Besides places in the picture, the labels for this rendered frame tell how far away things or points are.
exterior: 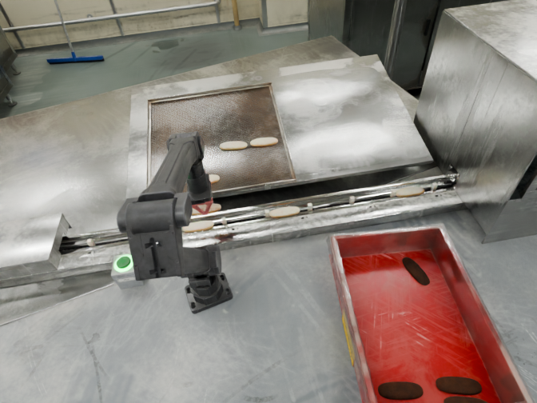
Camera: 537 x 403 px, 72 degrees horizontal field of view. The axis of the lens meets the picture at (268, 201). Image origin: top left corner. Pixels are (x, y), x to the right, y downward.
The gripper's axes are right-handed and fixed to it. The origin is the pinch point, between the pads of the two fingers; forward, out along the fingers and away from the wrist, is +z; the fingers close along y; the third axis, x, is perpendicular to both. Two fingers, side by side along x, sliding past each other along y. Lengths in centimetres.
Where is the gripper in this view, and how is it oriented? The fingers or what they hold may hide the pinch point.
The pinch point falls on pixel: (204, 208)
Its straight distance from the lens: 114.6
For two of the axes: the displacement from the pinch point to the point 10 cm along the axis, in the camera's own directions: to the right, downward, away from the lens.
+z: 0.6, 6.8, 7.3
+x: -9.8, 1.6, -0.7
